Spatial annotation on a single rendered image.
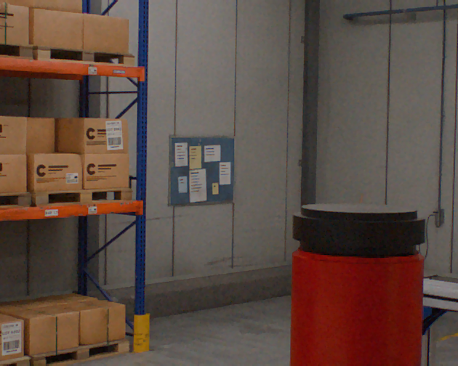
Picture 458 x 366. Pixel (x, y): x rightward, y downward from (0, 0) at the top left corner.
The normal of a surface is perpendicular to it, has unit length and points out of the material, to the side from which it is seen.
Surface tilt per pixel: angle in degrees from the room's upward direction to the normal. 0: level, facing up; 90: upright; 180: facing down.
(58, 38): 93
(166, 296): 90
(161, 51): 90
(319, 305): 90
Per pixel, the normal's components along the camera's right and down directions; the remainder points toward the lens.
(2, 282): 0.71, 0.05
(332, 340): -0.45, 0.04
